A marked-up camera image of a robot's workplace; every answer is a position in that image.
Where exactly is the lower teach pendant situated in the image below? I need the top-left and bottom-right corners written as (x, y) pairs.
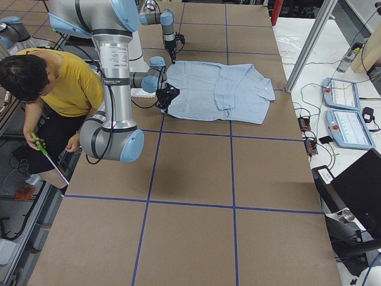
top-left (326, 108), bottom-right (376, 150)

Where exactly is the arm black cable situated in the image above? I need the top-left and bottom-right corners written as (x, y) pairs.
top-left (85, 65), bottom-right (167, 164)

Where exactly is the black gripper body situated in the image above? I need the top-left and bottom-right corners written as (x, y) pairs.
top-left (165, 34), bottom-right (185, 64)
top-left (155, 83), bottom-right (180, 113)

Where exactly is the black usb hub lower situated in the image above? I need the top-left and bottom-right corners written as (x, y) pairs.
top-left (304, 138), bottom-right (318, 157)

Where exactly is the green handled tool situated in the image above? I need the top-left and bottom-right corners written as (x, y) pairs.
top-left (30, 132), bottom-right (69, 185)

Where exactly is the aluminium frame post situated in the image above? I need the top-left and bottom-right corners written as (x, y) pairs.
top-left (285, 0), bottom-right (338, 93)

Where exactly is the orange box on floor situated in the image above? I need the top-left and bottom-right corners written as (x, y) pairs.
top-left (14, 184), bottom-right (35, 201)

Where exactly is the black usb hub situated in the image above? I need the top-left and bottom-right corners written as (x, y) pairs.
top-left (304, 138), bottom-right (318, 157)
top-left (298, 117), bottom-right (311, 132)

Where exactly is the wooden board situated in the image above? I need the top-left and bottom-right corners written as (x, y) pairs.
top-left (351, 25), bottom-right (380, 73)

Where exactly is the black usb hub upper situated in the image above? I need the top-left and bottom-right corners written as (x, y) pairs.
top-left (298, 117), bottom-right (311, 132)

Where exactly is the black power adapter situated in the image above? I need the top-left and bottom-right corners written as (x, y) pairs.
top-left (362, 107), bottom-right (374, 123)

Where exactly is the black laptop monitor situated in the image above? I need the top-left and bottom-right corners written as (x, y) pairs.
top-left (331, 148), bottom-right (380, 238)

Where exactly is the person in yellow shirt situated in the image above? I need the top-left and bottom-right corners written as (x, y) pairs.
top-left (1, 48), bottom-right (104, 191)

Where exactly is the light blue button shirt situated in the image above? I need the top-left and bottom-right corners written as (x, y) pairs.
top-left (167, 61), bottom-right (276, 125)

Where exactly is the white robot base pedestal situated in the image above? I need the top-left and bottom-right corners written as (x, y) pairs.
top-left (128, 31), bottom-right (155, 98)

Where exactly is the red fire extinguisher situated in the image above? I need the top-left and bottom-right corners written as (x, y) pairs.
top-left (270, 0), bottom-right (283, 26)

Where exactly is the upper teach pendant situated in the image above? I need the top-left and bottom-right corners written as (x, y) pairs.
top-left (323, 77), bottom-right (361, 111)

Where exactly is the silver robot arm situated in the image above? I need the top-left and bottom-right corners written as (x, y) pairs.
top-left (49, 1), bottom-right (181, 162)
top-left (139, 0), bottom-right (186, 64)

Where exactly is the black labelled box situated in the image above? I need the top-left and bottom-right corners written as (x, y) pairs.
top-left (311, 165), bottom-right (346, 213)

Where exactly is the teach pendant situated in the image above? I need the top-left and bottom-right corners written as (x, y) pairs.
top-left (326, 108), bottom-right (376, 150)
top-left (323, 77), bottom-right (361, 111)

